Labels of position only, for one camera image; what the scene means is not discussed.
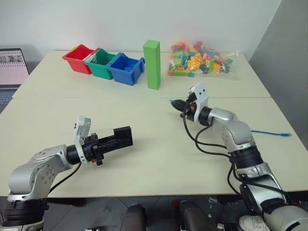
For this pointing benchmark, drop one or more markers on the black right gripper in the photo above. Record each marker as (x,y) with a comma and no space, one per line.
(190,108)

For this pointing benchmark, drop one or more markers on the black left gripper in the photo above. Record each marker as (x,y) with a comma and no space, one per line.
(92,149)

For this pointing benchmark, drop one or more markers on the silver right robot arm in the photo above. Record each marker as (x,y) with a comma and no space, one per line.
(243,142)

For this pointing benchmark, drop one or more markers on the tall green block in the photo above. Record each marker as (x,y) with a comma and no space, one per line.
(152,67)

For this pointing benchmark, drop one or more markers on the clear bag of coloured bricks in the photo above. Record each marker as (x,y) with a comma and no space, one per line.
(197,61)

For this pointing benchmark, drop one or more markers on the blue plastic bin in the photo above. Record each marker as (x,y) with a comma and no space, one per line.
(125,77)

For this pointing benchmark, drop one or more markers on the blue bricks in bin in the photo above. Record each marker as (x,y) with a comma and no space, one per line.
(129,68)

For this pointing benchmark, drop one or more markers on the green plastic bin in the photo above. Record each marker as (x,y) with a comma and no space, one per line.
(101,71)

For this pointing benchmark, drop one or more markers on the dark rounded shape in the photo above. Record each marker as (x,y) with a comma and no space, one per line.
(135,217)
(196,217)

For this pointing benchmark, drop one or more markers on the printed card in bin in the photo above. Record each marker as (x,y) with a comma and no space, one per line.
(91,59)

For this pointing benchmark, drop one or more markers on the red plastic bin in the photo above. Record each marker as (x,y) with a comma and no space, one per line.
(78,62)

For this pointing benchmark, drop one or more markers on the yellow piece in bin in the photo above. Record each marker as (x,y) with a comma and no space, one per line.
(74,48)

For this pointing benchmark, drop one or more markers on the grey laptop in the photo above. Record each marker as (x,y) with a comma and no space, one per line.
(10,69)

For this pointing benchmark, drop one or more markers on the white shoe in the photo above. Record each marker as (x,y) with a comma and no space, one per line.
(250,223)

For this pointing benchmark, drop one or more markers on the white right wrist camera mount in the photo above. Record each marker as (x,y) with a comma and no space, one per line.
(201,96)

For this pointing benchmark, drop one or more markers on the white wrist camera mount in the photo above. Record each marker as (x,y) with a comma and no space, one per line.
(81,125)
(201,96)

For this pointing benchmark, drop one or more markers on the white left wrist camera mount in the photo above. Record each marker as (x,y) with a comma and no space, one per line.
(81,125)

